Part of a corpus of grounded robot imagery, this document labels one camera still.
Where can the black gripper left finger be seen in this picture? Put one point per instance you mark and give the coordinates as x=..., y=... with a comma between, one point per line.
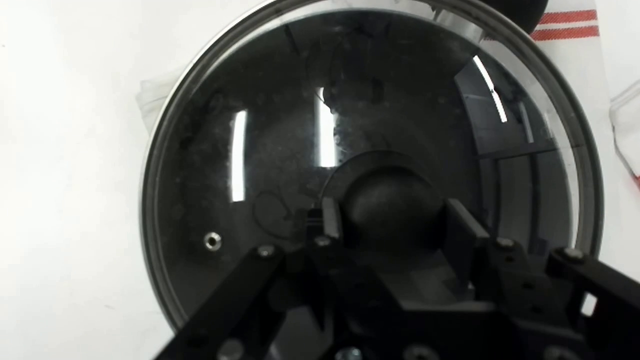
x=246, y=301

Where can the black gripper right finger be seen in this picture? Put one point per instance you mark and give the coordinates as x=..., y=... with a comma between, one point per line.
x=533, y=287

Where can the glass lid with black knob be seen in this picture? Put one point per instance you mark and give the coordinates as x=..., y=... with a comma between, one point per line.
x=391, y=201

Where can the white towel double red stripes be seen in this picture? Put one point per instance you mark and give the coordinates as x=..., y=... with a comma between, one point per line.
x=566, y=22

